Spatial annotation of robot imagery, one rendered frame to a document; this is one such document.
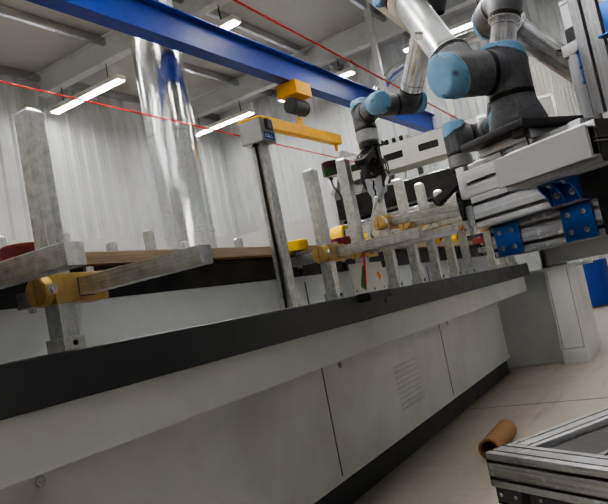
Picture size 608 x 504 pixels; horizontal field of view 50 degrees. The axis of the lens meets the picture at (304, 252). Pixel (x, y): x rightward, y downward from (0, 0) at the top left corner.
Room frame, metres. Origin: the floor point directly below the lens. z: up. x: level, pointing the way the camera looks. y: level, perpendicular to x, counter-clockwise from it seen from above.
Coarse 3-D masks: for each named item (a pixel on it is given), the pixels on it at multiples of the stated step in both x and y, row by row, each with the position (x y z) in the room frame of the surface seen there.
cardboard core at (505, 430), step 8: (504, 424) 2.71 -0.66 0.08; (512, 424) 2.75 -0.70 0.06; (496, 432) 2.60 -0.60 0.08; (504, 432) 2.63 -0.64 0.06; (512, 432) 2.70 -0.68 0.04; (488, 440) 2.52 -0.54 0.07; (496, 440) 2.53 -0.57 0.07; (504, 440) 2.59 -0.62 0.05; (480, 448) 2.54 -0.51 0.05; (488, 448) 2.61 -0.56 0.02
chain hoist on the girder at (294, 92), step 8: (296, 80) 7.10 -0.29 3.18; (280, 88) 7.17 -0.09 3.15; (288, 88) 7.12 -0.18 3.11; (296, 88) 7.08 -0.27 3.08; (304, 88) 7.23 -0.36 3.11; (280, 96) 7.18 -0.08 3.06; (288, 96) 7.16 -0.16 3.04; (296, 96) 7.22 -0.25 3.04; (304, 96) 7.27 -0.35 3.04; (288, 104) 7.16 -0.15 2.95; (296, 104) 7.12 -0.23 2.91; (304, 104) 7.25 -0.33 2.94; (288, 112) 7.19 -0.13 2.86; (296, 112) 7.19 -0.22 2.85; (304, 112) 7.29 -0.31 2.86
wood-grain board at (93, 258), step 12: (96, 252) 1.41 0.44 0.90; (108, 252) 1.44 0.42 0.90; (120, 252) 1.47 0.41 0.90; (132, 252) 1.50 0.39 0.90; (144, 252) 1.54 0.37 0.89; (156, 252) 1.57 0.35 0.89; (168, 252) 1.61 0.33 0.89; (216, 252) 1.78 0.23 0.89; (228, 252) 1.83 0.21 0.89; (240, 252) 1.88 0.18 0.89; (252, 252) 1.93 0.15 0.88; (264, 252) 1.99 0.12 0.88; (96, 264) 1.41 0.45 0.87; (108, 264) 1.45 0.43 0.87; (120, 264) 1.50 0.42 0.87
